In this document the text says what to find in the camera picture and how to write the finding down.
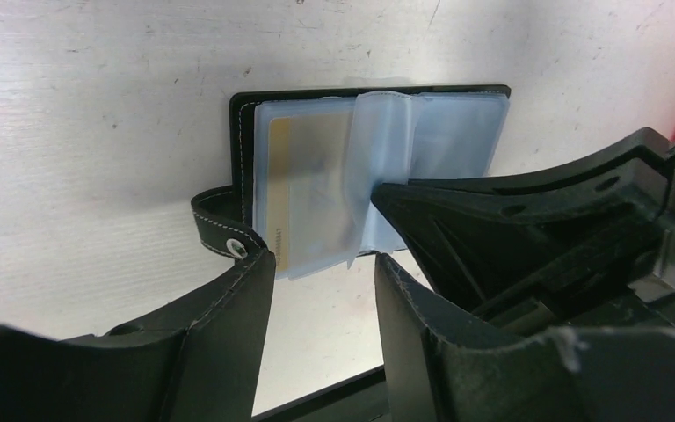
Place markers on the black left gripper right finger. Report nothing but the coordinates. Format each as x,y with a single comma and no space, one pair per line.
443,364

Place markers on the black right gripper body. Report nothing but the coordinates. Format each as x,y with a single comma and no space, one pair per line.
634,279

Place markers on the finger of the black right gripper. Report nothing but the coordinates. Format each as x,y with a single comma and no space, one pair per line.
454,230

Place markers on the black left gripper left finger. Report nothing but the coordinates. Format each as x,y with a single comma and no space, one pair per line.
194,359

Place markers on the black leather card holder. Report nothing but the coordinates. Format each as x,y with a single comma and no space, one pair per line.
397,134

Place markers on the yellow edged card in holder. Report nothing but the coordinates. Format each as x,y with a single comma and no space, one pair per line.
308,223

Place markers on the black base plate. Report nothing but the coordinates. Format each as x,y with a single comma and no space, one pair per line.
363,397

